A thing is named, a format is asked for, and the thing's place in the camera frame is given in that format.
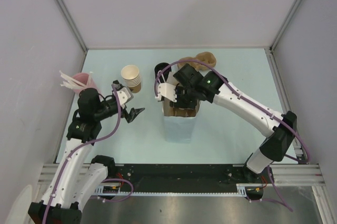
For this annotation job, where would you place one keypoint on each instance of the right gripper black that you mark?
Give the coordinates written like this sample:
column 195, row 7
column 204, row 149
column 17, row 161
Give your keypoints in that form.
column 179, row 104

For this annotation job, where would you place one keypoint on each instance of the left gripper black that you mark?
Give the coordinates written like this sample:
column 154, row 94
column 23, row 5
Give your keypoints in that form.
column 132, row 113

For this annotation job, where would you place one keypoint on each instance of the light blue paper bag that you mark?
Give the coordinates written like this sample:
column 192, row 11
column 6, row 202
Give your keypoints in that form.
column 177, row 129

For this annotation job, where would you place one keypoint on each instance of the brown pulp cup carrier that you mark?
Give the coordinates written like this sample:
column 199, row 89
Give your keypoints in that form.
column 179, row 112

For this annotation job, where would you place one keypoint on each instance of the pink cup holder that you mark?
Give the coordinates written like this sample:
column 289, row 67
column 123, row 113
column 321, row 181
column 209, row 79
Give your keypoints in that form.
column 83, row 81

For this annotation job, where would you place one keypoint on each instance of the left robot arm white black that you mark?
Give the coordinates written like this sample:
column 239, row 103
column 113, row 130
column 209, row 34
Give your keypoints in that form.
column 66, row 196

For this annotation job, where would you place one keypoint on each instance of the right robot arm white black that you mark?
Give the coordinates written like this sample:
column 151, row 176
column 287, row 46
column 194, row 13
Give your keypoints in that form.
column 277, row 128

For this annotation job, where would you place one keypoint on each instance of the stack of brown paper cups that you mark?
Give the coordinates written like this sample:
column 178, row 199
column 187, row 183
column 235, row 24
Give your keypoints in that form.
column 131, row 75

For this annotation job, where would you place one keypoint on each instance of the stack of black lids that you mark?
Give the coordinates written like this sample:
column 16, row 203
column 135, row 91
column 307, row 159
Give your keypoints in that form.
column 158, row 68

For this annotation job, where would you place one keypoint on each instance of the brown cup carrier stack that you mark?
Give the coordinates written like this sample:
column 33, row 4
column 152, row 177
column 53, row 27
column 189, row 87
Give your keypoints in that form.
column 205, row 57

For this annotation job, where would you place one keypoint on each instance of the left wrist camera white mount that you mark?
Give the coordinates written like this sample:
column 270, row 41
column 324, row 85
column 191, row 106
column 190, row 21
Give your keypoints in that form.
column 124, row 95

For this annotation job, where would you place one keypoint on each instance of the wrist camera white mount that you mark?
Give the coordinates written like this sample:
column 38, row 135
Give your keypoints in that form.
column 124, row 95
column 165, row 90

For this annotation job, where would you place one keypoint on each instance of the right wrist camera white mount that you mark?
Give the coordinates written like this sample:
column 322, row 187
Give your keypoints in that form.
column 165, row 90

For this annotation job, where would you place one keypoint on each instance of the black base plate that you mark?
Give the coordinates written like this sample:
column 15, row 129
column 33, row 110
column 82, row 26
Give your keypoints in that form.
column 188, row 177

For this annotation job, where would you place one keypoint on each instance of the aluminium frame rail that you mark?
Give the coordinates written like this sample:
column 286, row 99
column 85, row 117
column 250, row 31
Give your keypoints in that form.
column 47, row 174

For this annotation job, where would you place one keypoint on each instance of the grey slotted cable duct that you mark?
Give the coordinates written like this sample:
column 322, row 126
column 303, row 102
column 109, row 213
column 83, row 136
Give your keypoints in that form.
column 239, row 190

